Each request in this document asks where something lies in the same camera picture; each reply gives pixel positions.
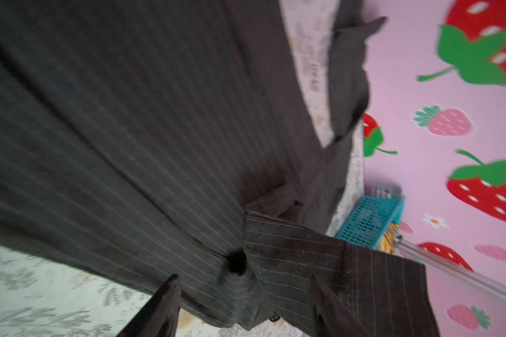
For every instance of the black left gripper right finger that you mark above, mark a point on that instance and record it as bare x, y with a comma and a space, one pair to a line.
330, 316

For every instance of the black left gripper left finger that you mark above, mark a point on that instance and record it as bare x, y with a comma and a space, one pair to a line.
160, 315

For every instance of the dark grey pinstriped shirt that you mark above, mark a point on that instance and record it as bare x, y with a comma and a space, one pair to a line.
144, 139

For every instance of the yellow plaid shirt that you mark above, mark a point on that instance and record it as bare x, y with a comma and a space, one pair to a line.
388, 239

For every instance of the teal plastic basket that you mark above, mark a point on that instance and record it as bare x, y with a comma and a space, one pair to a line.
369, 221

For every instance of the grey white plaid shirt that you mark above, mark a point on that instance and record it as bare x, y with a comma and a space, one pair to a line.
384, 191

